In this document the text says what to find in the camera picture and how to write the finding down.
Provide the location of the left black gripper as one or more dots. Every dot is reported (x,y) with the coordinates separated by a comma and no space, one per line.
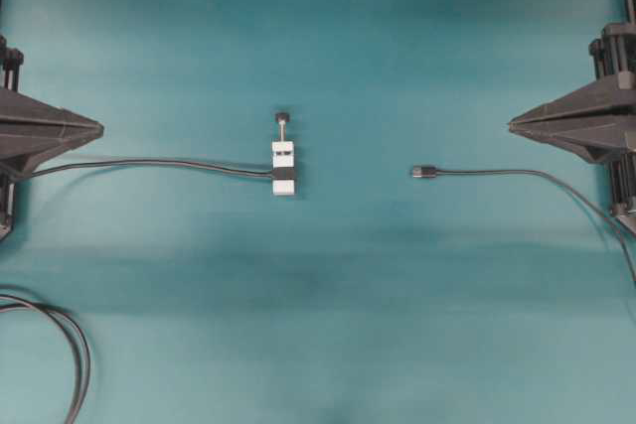
(17,108)

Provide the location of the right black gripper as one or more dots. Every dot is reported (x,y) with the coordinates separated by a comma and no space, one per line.
(566,122)

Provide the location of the white clamp female USB connector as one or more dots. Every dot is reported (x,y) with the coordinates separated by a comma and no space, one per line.
(283,160)

